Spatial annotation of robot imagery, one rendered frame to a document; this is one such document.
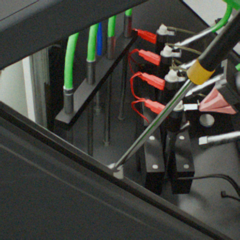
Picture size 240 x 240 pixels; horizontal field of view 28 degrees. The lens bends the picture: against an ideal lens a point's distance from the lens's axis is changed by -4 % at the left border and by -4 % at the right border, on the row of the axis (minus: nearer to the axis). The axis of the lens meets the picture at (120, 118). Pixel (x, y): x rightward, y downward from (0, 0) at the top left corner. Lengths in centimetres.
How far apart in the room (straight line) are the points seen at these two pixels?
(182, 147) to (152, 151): 7
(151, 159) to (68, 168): 52
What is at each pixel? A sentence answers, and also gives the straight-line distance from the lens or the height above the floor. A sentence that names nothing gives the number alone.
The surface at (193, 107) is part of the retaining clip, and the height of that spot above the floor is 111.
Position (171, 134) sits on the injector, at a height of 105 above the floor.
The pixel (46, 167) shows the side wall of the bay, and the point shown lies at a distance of 49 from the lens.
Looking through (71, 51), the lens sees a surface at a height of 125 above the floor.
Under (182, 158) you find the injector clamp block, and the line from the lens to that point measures 101.
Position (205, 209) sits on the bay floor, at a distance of 112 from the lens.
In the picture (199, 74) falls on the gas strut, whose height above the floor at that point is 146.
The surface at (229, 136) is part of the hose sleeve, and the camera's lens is 83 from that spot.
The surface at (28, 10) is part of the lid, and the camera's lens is 34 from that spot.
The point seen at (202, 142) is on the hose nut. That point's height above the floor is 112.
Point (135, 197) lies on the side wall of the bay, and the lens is 55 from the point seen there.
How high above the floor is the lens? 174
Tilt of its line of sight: 45 degrees down
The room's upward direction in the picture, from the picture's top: 4 degrees clockwise
